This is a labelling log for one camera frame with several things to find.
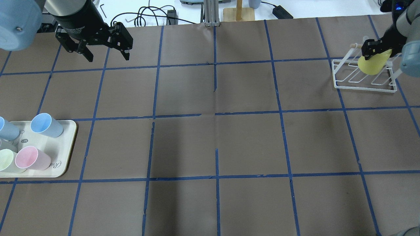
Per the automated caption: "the wooden mug tree stand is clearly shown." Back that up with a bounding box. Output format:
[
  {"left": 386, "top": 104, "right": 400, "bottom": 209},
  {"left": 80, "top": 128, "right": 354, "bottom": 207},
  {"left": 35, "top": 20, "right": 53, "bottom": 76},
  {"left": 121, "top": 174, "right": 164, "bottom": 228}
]
[{"left": 222, "top": 0, "right": 255, "bottom": 22}]

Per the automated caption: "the black power adapter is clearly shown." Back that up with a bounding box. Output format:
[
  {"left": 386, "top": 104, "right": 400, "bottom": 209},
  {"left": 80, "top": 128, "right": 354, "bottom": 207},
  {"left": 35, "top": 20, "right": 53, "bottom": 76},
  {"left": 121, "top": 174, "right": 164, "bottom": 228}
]
[{"left": 272, "top": 5, "right": 294, "bottom": 19}]

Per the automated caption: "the pink plastic cup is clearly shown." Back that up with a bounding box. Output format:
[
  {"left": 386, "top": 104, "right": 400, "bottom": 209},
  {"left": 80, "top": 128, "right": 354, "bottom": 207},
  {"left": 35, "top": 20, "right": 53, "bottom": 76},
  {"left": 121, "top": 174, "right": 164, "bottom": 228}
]
[{"left": 15, "top": 146, "right": 52, "bottom": 170}]

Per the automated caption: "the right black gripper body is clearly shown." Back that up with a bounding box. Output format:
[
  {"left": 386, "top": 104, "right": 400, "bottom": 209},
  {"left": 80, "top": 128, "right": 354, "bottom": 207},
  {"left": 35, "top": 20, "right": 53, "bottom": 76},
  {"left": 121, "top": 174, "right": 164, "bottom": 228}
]
[{"left": 381, "top": 25, "right": 407, "bottom": 58}]

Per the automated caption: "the blue cup tray front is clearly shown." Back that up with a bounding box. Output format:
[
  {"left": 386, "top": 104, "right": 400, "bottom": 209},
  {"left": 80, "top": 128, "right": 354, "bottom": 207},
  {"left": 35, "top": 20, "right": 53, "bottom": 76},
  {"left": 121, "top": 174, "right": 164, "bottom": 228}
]
[{"left": 0, "top": 117, "right": 20, "bottom": 141}]

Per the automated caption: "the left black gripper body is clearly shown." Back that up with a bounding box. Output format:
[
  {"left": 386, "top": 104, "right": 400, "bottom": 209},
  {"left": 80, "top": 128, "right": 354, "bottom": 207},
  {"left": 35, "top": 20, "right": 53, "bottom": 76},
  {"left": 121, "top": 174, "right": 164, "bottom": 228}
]
[{"left": 54, "top": 3, "right": 122, "bottom": 53}]

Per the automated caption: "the blue cup on desk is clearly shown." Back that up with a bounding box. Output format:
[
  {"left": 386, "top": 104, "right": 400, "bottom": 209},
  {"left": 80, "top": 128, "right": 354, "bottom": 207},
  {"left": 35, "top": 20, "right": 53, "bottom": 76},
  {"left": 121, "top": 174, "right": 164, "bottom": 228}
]
[{"left": 248, "top": 0, "right": 262, "bottom": 9}]

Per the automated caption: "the blue cup tray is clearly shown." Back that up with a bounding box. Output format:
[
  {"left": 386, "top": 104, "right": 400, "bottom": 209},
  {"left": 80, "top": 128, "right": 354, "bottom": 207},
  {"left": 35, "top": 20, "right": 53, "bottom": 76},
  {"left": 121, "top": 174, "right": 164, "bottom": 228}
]
[
  {"left": 0, "top": 117, "right": 20, "bottom": 141},
  {"left": 30, "top": 113, "right": 64, "bottom": 138}
]

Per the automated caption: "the blue cup tray rear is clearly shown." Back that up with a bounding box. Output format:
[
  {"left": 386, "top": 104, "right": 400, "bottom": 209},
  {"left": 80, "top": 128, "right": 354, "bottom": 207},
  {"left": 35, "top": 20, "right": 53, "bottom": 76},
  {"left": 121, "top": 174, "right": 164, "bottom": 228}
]
[{"left": 30, "top": 113, "right": 64, "bottom": 138}]

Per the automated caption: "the cream white plastic cup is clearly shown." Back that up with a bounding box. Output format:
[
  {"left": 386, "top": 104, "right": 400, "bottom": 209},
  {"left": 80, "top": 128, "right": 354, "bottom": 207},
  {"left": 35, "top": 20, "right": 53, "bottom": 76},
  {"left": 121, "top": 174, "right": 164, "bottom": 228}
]
[{"left": 0, "top": 149, "right": 27, "bottom": 173}]

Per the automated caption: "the white wire cup rack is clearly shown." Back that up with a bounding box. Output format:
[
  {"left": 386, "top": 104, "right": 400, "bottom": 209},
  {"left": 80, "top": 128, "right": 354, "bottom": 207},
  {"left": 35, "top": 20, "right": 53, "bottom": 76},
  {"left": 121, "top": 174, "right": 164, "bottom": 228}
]
[{"left": 331, "top": 43, "right": 403, "bottom": 93}]

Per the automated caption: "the cream serving tray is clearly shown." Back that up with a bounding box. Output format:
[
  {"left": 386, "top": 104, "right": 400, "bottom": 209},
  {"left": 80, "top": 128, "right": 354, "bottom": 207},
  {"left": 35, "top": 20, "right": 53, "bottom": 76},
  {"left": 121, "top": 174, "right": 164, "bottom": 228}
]
[{"left": 0, "top": 120, "right": 77, "bottom": 179}]

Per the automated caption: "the aluminium frame post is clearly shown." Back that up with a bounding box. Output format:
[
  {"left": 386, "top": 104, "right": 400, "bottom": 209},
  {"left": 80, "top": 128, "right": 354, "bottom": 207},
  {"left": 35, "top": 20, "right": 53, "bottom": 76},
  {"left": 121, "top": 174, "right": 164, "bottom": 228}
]
[{"left": 202, "top": 0, "right": 220, "bottom": 27}]

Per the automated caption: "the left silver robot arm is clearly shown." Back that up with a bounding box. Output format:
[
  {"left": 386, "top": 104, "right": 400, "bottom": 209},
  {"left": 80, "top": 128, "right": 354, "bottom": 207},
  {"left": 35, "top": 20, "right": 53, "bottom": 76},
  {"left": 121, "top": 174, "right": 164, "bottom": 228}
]
[{"left": 0, "top": 0, "right": 134, "bottom": 62}]

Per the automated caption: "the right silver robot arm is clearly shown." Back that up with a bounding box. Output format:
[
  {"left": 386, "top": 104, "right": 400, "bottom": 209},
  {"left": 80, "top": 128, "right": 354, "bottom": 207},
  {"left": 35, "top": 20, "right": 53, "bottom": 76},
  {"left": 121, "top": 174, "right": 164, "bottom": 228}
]
[{"left": 358, "top": 0, "right": 420, "bottom": 78}]

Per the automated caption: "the yellow plastic cup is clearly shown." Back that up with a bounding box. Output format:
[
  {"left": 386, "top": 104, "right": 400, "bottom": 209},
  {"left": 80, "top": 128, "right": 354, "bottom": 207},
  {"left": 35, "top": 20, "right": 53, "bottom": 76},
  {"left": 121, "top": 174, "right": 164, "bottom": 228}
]
[{"left": 357, "top": 49, "right": 392, "bottom": 76}]

